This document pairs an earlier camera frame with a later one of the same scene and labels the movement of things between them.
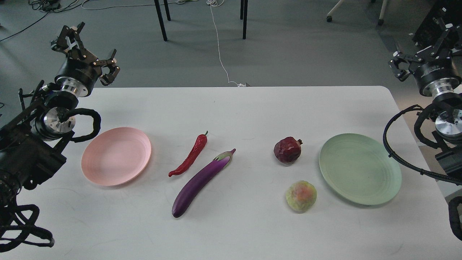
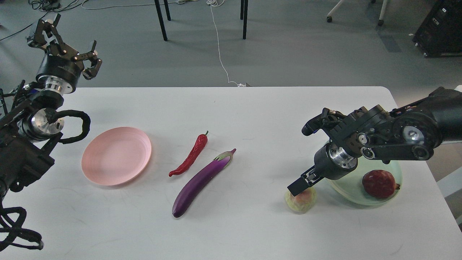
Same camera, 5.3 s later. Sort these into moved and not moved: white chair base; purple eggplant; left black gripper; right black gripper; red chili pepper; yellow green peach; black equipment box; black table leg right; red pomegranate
Moved: right black gripper; red pomegranate; left black gripper
Not moved: red chili pepper; purple eggplant; black table leg right; black equipment box; white chair base; yellow green peach
